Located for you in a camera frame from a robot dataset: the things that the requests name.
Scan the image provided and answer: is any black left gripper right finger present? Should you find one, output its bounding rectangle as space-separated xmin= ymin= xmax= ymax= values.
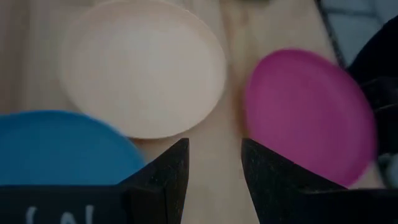
xmin=241 ymin=138 xmax=346 ymax=224

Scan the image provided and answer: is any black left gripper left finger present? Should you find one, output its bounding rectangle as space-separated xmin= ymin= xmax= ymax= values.
xmin=118 ymin=138 xmax=190 ymax=224

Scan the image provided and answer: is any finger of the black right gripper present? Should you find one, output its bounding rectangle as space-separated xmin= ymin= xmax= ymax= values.
xmin=362 ymin=77 xmax=398 ymax=156

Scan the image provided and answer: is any magenta plastic plate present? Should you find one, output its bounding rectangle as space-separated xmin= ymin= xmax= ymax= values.
xmin=244 ymin=48 xmax=378 ymax=187

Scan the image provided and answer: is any blue plastic plate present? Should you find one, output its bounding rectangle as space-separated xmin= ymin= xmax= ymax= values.
xmin=0 ymin=110 xmax=146 ymax=187

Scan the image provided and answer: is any cream plastic plate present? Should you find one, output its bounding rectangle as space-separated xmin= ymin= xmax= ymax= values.
xmin=58 ymin=0 xmax=227 ymax=140

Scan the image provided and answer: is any wooden table black frame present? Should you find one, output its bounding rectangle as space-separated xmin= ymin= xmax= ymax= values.
xmin=0 ymin=0 xmax=386 ymax=224

